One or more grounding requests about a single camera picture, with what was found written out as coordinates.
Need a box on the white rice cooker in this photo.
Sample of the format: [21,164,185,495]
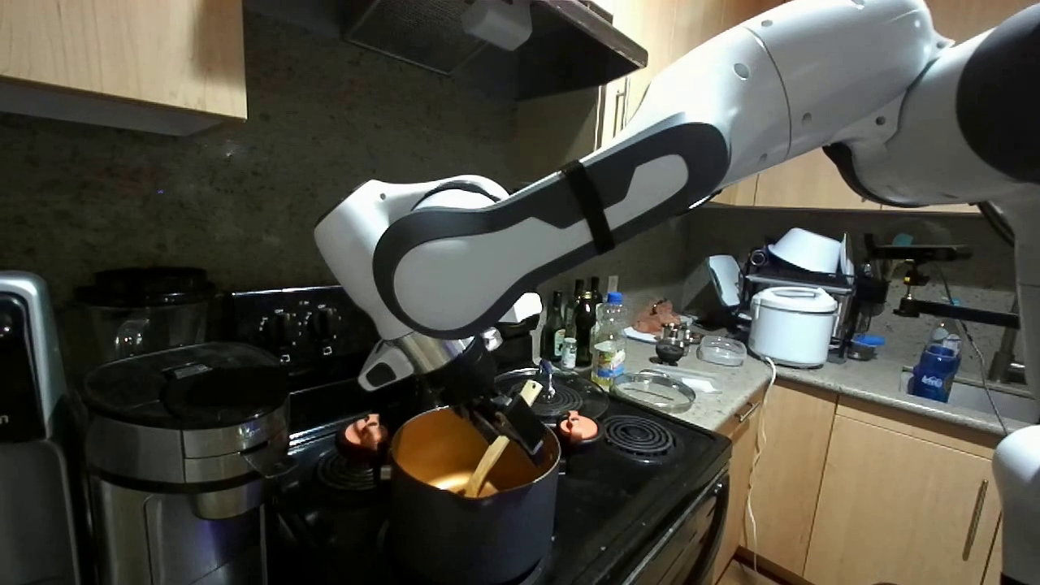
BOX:
[743,284,843,371]

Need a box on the blue lidded container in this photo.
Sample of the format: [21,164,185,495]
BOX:
[845,330,887,363]

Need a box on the stainless steel pressure cooker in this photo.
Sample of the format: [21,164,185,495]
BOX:
[74,340,298,585]

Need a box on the clear glass lid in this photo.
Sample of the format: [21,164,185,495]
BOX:
[611,369,699,416]

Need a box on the white kettle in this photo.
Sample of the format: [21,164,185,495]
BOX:
[701,253,748,320]

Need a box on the dark glass bottle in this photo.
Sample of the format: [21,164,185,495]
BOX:
[539,288,572,371]
[568,275,598,371]

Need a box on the black coil stove burner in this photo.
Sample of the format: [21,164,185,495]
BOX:
[598,414,677,460]

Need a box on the small glass bowl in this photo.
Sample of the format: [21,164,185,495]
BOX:
[696,332,752,371]

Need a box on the clear oil bottle blue cap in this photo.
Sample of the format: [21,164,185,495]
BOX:
[591,288,631,385]

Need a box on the dark pot with orange interior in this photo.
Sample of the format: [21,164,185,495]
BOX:
[339,402,606,585]

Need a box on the black camera clamp arm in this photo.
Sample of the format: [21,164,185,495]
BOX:
[895,296,997,330]

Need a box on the black stereo camera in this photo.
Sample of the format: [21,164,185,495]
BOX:
[864,242,975,268]

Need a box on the black countertop appliance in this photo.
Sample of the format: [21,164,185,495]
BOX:
[65,268,222,369]

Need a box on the grey hood light fixture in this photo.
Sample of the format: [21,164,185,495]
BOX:
[461,0,535,54]

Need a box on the small dark bowl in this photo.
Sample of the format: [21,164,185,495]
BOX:
[650,323,696,369]

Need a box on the wooden spoon in pot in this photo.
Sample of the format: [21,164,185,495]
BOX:
[432,433,513,500]

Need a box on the black electric stove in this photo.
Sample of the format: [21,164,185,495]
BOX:
[222,275,736,585]

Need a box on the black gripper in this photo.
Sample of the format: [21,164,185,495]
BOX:
[424,348,556,460]

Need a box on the white bowl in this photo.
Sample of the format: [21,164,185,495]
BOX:
[765,225,855,279]

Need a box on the light wood upper cabinet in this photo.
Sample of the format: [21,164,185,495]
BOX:
[0,0,249,139]
[591,0,1040,214]

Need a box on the dark range hood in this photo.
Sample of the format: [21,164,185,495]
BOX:
[243,0,650,104]

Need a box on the light wood base cabinet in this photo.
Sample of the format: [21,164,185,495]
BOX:
[708,377,1026,585]

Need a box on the silver countertop appliance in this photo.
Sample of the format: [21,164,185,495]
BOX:
[0,271,80,585]

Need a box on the glass lid with blue handle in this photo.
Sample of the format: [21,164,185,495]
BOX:
[491,363,590,422]

